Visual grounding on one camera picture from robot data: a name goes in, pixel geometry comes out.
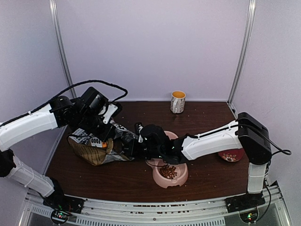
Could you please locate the front aluminium rail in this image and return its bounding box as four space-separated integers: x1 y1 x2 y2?
17 189 292 226

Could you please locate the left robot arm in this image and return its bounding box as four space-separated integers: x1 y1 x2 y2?
0 87 118 210

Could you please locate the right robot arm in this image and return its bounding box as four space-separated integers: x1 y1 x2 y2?
123 112 272 208

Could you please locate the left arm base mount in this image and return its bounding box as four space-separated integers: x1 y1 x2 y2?
42 196 85 225

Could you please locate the aluminium frame post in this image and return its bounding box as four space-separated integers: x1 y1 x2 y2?
49 0 73 87
227 0 256 106

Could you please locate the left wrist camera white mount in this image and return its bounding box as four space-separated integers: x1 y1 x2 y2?
99 103 122 124

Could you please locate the floral ceramic mug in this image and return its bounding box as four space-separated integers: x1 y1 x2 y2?
170 90 186 114

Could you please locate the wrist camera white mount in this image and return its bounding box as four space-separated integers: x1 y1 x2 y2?
134 122 143 144
99 103 122 124

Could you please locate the red floral saucer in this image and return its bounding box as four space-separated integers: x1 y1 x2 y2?
218 149 244 162

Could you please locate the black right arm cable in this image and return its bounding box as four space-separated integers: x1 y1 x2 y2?
265 135 292 157

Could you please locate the right aluminium frame post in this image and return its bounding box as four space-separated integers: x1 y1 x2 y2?
227 0 256 106

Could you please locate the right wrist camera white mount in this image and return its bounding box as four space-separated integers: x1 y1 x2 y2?
134 122 143 144

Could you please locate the left aluminium frame post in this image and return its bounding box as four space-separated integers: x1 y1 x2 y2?
49 0 73 87

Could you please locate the pink double pet bowl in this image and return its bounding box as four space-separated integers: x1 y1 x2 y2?
145 145 189 188

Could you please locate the brown pet food bag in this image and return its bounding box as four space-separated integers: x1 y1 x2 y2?
66 120 139 166

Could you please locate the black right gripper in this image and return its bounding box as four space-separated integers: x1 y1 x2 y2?
122 139 163 160

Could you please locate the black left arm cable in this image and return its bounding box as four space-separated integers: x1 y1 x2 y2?
30 79 129 113

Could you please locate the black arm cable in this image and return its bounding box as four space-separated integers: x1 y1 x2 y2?
265 135 292 157
30 79 129 113

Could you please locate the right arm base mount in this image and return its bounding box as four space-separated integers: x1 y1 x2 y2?
224 194 266 224

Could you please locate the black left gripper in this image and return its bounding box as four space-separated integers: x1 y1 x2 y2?
76 111 116 142

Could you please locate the brown kibble pet food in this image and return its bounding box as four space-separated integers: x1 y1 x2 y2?
159 165 177 179

